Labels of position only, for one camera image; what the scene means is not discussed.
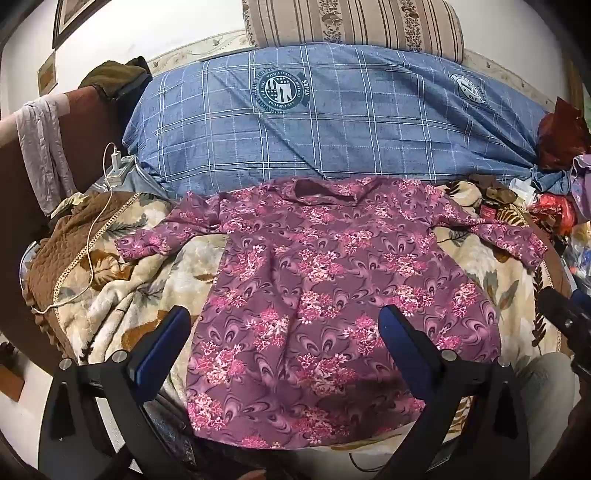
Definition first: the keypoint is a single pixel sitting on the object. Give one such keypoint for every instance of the brown wooden box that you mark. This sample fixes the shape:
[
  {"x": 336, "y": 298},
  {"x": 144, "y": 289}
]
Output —
[{"x": 10, "y": 371}]

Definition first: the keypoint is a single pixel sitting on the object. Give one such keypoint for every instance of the red patterned bag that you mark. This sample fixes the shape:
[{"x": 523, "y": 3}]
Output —
[{"x": 554, "y": 207}]

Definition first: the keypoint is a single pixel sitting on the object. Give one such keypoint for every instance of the lilac cloth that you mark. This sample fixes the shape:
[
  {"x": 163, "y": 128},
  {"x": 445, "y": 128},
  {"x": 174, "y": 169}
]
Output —
[{"x": 582, "y": 180}]

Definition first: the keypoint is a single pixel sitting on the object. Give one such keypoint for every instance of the olive green cloth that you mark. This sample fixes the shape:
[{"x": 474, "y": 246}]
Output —
[{"x": 115, "y": 74}]

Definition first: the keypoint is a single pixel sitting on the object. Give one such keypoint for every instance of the purple floral shirt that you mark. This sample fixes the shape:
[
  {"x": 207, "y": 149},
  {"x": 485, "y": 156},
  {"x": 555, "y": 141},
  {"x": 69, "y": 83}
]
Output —
[{"x": 323, "y": 277}]

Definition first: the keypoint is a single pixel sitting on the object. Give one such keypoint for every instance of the grey hanging cloth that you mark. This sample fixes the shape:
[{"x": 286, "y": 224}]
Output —
[{"x": 41, "y": 152}]

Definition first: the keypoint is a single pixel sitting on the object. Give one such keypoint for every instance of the blue denim cloth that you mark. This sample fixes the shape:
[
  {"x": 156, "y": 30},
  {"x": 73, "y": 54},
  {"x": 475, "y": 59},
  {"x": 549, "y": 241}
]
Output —
[{"x": 549, "y": 181}]

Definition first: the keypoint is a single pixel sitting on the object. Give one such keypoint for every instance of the blue plaid quilt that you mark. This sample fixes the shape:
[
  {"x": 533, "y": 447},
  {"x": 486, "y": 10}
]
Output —
[{"x": 346, "y": 129}]

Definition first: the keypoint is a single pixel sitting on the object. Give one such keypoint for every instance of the white charger plug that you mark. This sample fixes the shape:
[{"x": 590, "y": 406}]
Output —
[{"x": 114, "y": 159}]

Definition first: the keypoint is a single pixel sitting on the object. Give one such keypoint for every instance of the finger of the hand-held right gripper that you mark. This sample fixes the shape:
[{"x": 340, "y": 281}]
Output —
[{"x": 554, "y": 310}]

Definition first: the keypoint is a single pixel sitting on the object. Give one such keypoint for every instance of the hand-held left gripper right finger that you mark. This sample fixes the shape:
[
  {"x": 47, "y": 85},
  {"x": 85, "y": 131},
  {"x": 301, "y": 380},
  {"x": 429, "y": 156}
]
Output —
[{"x": 396, "y": 337}]

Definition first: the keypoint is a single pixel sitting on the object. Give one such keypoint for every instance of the red shiny cloth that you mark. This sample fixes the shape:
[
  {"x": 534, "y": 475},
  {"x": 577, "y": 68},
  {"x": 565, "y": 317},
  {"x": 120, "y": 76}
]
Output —
[{"x": 563, "y": 134}]

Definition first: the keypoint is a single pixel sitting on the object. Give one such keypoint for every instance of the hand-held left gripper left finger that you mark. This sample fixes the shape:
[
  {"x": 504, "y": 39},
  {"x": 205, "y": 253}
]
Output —
[{"x": 162, "y": 344}]

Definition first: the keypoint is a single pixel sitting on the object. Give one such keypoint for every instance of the brown quilted cover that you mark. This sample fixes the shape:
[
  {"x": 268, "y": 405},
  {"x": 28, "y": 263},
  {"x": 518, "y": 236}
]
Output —
[{"x": 60, "y": 240}]

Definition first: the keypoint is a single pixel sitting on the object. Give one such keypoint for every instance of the dark framed wall picture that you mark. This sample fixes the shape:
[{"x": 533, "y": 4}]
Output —
[{"x": 62, "y": 23}]

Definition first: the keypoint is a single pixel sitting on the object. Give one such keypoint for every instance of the beige leaf-print blanket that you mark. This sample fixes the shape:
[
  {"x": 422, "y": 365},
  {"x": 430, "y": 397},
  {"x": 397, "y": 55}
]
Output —
[{"x": 138, "y": 286}]

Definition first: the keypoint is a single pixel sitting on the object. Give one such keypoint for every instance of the grey-green trouser leg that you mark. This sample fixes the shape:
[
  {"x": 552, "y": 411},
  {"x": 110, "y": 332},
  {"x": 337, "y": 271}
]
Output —
[{"x": 545, "y": 397}]

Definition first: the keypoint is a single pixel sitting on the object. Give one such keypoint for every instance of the white power strip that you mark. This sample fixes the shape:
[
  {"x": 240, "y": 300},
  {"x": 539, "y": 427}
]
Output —
[{"x": 122, "y": 176}]

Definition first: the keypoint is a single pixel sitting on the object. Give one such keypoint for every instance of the brown wooden bed board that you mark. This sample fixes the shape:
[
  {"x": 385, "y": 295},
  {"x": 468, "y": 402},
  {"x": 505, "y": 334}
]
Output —
[{"x": 87, "y": 120}]

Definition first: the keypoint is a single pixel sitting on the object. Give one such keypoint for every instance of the striped floral bolster pillow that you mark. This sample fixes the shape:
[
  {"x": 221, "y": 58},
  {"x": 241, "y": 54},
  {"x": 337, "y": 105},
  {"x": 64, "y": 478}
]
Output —
[{"x": 360, "y": 23}]

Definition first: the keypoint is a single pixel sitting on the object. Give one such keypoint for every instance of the small framed wall picture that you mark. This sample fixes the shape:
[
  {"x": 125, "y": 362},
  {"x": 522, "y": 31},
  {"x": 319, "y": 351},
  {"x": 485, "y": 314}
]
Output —
[{"x": 46, "y": 71}]

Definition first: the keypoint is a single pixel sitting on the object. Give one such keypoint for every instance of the dark red jar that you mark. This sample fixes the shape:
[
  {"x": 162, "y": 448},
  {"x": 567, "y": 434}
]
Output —
[{"x": 490, "y": 208}]

